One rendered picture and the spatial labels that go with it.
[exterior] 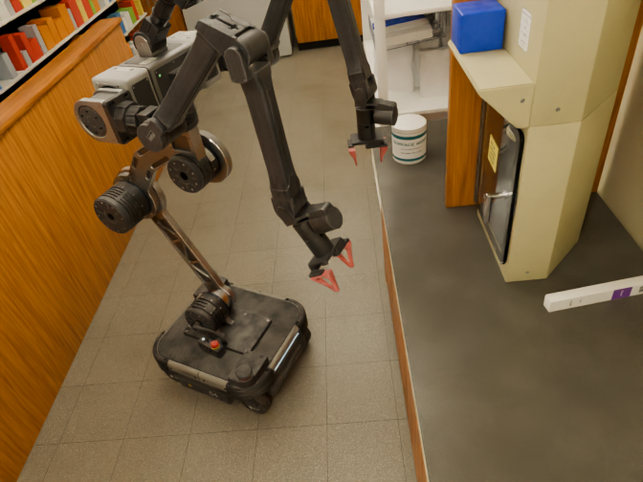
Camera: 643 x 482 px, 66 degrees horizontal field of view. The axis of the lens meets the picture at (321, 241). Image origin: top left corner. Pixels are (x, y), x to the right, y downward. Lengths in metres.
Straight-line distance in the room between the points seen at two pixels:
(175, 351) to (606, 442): 1.76
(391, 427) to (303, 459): 0.39
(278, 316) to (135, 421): 0.81
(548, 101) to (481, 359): 0.60
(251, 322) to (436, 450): 1.38
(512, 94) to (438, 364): 0.64
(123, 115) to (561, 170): 1.07
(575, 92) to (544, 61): 0.10
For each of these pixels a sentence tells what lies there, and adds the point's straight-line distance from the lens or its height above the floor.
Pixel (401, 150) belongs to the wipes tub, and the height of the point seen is 1.00.
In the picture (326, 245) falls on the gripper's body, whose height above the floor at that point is 1.16.
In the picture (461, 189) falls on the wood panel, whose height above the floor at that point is 1.01.
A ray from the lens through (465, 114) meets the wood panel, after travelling 1.55.
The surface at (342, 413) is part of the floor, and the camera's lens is 2.29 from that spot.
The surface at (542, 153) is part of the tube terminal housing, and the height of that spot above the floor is 1.34.
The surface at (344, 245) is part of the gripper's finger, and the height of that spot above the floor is 1.12.
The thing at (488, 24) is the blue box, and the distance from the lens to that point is 1.29.
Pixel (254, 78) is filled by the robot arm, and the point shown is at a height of 1.59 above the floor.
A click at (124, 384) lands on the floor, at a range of 2.71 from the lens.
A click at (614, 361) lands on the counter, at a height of 0.94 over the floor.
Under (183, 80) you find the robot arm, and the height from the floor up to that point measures 1.58.
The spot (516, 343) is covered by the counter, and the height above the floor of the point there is 0.94.
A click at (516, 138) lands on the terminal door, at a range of 1.22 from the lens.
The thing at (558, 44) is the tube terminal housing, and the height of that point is 1.58.
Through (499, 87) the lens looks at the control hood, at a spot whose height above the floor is 1.51.
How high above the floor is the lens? 1.95
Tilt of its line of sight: 39 degrees down
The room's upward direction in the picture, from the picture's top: 9 degrees counter-clockwise
